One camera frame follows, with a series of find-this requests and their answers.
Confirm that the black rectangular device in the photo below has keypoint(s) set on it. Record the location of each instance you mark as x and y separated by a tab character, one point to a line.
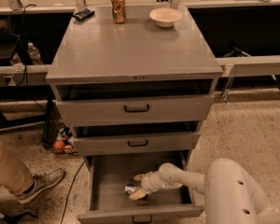
83	14

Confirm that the grey sneaker shoe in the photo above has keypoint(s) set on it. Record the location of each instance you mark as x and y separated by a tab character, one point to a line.
41	183

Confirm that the grey top drawer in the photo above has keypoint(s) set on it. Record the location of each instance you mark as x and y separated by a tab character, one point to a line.
135	110

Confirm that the grey metal drawer cabinet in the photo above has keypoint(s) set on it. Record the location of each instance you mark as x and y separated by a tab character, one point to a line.
99	59

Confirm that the silver blue redbull can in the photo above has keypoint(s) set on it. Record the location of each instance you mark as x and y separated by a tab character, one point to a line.
130	188

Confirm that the white ceramic bowl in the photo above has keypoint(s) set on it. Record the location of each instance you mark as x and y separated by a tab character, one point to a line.
165	17

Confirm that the grey open bottom drawer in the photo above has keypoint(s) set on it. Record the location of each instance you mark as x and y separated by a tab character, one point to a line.
110	175

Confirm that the orange fruit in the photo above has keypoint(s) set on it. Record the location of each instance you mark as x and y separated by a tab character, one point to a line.
59	145

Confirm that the gold patterned can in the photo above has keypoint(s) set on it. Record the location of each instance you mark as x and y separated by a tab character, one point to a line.
118	11

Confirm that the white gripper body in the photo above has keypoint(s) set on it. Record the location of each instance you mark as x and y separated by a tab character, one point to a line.
149	182

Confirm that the clear plastic water bottle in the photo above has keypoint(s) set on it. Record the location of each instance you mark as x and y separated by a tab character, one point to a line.
34	54

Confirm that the grey middle drawer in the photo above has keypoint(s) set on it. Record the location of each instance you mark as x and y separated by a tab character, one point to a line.
137	143

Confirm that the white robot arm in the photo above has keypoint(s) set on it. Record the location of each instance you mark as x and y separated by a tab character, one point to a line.
231	194

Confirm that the white wall power outlet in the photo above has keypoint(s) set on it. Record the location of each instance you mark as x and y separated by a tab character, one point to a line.
10	80

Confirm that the khaki trouser leg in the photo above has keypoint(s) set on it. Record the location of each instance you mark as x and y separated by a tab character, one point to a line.
14	174

